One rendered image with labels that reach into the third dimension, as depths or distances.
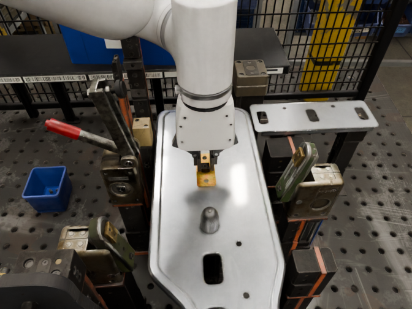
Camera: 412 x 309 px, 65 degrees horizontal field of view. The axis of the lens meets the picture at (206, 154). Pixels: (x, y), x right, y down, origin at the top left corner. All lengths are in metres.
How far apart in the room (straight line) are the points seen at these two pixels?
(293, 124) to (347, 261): 0.39
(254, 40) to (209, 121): 0.53
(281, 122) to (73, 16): 0.56
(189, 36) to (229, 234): 0.33
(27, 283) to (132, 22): 0.27
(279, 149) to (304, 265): 0.27
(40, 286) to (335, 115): 0.69
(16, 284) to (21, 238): 0.66
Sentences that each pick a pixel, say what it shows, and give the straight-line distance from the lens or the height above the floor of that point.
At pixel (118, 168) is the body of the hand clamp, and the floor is 1.05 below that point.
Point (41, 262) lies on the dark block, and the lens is 0.46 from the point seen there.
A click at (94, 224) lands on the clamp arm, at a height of 1.11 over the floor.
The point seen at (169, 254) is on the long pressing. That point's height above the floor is 1.00.
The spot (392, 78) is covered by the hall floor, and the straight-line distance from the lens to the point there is 3.07.
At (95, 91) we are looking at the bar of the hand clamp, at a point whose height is 1.21.
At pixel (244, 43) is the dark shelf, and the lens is 1.00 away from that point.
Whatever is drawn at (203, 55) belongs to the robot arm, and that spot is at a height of 1.28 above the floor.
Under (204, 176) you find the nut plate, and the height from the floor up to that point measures 1.01.
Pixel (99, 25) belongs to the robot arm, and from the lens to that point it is 0.33.
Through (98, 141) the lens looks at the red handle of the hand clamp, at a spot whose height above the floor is 1.10.
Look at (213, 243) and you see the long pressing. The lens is 0.56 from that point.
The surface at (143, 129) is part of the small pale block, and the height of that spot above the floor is 1.06.
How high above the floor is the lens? 1.50
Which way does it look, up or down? 47 degrees down
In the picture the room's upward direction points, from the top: straight up
